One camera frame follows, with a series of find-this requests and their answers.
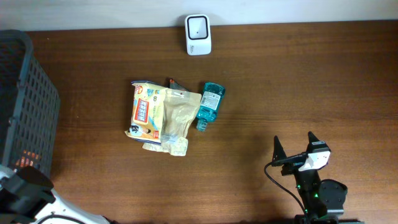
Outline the white barcode scanner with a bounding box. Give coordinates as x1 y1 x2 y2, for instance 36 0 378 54
185 14 211 56

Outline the yellow wet wipes pack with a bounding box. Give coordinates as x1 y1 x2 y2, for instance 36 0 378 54
125 81 167 145

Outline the teal mouthwash bottle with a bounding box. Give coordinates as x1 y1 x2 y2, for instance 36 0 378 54
197 82 225 132

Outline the black packet with red item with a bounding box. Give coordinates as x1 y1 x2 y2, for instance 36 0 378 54
169 78 188 91

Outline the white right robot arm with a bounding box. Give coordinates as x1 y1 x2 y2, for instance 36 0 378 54
264 131 360 224

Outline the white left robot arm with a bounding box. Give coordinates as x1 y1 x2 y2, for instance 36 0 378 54
1 166 116 224

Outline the beige kraft paper pouch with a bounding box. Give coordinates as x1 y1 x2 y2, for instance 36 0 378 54
142 88 201 157

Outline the dark grey mesh basket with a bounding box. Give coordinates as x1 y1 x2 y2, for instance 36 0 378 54
1 30 60 176

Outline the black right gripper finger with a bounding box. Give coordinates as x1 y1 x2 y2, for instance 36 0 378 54
272 136 287 166
308 131 320 144

